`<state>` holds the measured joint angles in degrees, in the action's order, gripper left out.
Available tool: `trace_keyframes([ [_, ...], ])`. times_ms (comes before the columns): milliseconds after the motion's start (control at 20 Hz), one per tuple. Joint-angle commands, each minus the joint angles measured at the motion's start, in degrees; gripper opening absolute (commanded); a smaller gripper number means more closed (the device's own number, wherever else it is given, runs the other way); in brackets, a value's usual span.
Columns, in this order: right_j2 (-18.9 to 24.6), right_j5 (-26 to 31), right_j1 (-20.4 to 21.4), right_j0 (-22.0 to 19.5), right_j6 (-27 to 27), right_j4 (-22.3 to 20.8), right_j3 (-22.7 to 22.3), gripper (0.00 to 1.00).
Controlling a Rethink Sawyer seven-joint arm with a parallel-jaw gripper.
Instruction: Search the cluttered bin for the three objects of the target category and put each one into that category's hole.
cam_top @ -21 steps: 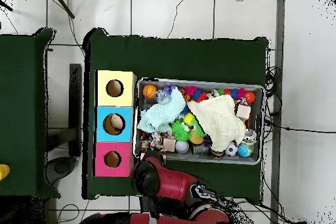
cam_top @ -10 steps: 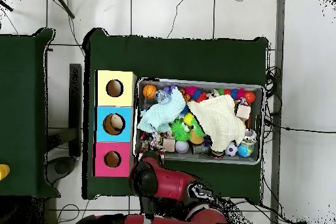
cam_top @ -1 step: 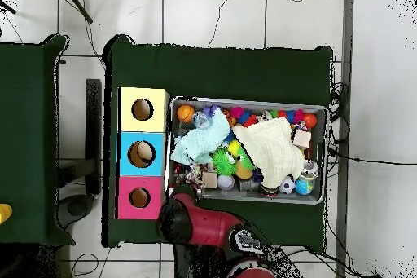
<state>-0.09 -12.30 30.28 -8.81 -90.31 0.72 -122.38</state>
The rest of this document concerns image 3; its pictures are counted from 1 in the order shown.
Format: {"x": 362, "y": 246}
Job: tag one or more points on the black stand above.
{"x": 93, "y": 128}

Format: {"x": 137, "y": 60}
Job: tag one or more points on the green fuzzy toy with eyes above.
{"x": 223, "y": 162}

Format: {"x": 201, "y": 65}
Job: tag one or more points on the black tripod leg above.
{"x": 78, "y": 5}

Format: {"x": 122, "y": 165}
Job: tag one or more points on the dark green tablecloth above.
{"x": 26, "y": 128}
{"x": 211, "y": 72}

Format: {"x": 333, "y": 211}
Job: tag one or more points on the cream waffle cloth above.
{"x": 270, "y": 150}

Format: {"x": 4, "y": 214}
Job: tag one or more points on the light blue waffle cloth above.
{"x": 202, "y": 141}

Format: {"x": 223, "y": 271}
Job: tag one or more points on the wooden box with three holes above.
{"x": 153, "y": 121}

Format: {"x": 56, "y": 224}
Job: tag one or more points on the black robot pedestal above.
{"x": 195, "y": 265}

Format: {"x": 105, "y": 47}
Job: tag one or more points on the metal mesh bin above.
{"x": 321, "y": 173}

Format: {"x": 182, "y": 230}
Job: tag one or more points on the blue globe ball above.
{"x": 303, "y": 187}

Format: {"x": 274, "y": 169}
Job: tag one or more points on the yellow object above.
{"x": 5, "y": 213}

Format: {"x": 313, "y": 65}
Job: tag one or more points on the orange basketball toy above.
{"x": 185, "y": 113}

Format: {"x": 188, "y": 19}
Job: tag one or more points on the large wooden cube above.
{"x": 302, "y": 139}

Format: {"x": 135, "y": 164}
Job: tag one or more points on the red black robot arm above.
{"x": 208, "y": 222}

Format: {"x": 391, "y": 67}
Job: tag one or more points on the silver metal can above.
{"x": 310, "y": 167}

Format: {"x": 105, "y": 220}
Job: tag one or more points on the small wooden cube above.
{"x": 209, "y": 180}

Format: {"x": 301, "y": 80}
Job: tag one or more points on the white baseball toy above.
{"x": 226, "y": 182}

